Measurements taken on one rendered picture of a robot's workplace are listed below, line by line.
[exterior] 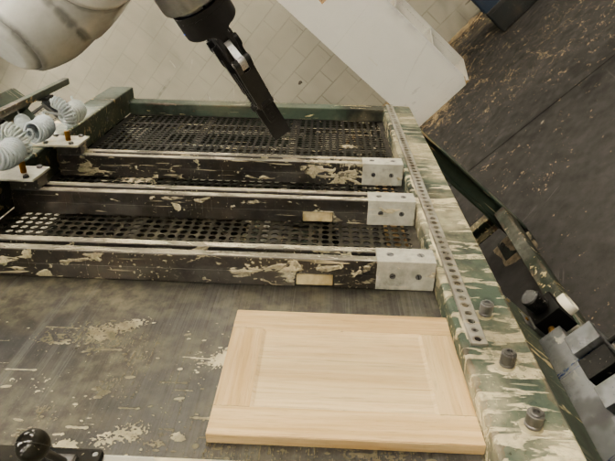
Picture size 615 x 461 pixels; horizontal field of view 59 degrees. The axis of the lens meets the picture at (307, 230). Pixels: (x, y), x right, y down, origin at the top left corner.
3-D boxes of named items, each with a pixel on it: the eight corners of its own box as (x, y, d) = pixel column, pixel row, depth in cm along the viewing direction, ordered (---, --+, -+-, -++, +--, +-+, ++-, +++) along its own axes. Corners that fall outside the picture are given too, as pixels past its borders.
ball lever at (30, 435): (80, 480, 71) (37, 460, 60) (50, 479, 71) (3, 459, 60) (87, 450, 73) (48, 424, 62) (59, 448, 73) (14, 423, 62)
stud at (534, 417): (544, 434, 77) (548, 418, 76) (526, 433, 77) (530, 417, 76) (537, 420, 80) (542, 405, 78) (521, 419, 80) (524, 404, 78)
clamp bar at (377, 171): (402, 188, 169) (410, 112, 158) (23, 176, 172) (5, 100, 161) (398, 176, 178) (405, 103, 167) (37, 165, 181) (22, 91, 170)
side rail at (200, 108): (382, 134, 239) (383, 110, 234) (132, 127, 242) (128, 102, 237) (380, 129, 246) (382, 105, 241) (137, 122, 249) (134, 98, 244)
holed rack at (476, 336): (488, 346, 94) (489, 343, 94) (470, 346, 94) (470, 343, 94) (392, 105, 241) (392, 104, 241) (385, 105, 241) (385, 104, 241)
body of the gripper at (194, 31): (231, -11, 66) (266, 51, 73) (210, -25, 73) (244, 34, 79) (181, 26, 66) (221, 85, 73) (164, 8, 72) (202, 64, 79)
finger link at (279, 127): (268, 93, 81) (270, 95, 81) (289, 127, 86) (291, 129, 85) (252, 105, 81) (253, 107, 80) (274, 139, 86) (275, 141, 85)
